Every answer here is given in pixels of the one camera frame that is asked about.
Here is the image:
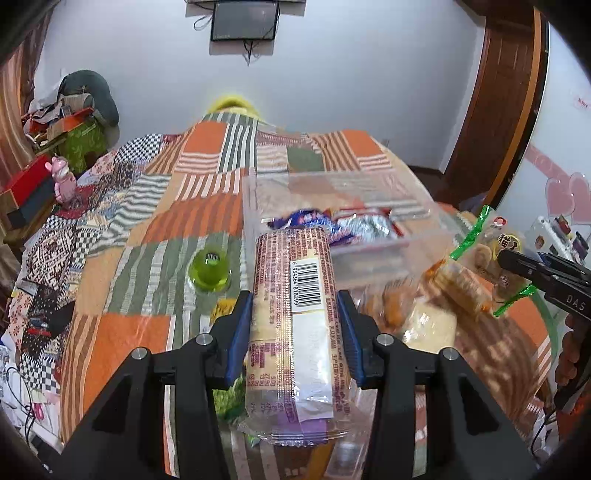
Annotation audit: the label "green snack packet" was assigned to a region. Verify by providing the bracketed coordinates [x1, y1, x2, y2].
[212, 376, 252, 422]

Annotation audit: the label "person's right hand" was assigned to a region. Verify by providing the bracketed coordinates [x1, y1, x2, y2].
[555, 318, 591, 402]

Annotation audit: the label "pink toy figure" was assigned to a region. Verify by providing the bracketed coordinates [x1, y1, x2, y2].
[50, 156, 78, 204]

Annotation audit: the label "blue purple snack packet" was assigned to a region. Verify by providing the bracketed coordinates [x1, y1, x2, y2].
[265, 209, 356, 243]

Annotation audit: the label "wall-mounted black screen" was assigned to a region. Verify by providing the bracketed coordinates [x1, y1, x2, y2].
[210, 1, 281, 43]

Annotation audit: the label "clear packet of small snacks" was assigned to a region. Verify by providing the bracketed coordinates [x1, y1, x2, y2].
[524, 213, 589, 268]

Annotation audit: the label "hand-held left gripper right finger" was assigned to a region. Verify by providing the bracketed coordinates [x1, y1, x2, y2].
[336, 291, 541, 480]

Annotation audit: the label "green patterned box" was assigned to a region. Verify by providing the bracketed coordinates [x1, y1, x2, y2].
[58, 121, 108, 174]

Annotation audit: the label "yellow pillow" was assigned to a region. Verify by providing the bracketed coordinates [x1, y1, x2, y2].
[205, 95, 262, 118]

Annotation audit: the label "green-edged clear cookie packet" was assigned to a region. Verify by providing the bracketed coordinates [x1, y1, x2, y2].
[450, 205, 539, 318]

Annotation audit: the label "pale bread packet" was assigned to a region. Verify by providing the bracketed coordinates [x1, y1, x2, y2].
[401, 298, 459, 355]

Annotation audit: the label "pink heart wall sticker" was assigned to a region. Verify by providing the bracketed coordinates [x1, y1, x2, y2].
[526, 143, 591, 222]

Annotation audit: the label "striped curtain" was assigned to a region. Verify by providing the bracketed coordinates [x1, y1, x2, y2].
[0, 14, 51, 190]

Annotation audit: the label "yellow snack packet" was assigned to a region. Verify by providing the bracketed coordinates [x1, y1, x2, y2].
[209, 298, 241, 330]

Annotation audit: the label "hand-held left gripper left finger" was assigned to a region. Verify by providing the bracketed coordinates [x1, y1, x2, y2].
[46, 291, 254, 480]

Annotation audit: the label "long biscuit roll packet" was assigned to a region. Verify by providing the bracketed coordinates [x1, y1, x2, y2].
[238, 226, 352, 445]

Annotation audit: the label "green jelly cup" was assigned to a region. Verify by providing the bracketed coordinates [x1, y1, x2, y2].
[188, 248, 232, 294]

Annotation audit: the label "small orange snack packet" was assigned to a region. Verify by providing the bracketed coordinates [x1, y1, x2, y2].
[361, 277, 423, 340]

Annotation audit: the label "red white snack packet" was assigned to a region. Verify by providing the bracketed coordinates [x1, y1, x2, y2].
[330, 207, 393, 222]

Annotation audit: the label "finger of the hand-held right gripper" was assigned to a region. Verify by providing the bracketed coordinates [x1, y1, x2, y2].
[497, 248, 555, 289]
[537, 251, 591, 278]

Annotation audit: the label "clear bags of pastries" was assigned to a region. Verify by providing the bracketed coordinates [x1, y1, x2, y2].
[424, 258, 494, 319]

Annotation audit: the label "wooden door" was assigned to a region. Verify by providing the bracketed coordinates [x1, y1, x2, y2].
[443, 0, 550, 208]

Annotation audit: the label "clear plastic storage box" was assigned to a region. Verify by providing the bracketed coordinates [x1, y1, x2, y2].
[242, 172, 455, 292]

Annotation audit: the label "red box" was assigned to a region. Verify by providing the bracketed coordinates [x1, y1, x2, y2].
[0, 154, 54, 208]

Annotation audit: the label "silver foil snack packet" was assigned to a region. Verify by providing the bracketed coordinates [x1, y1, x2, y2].
[335, 213, 399, 241]

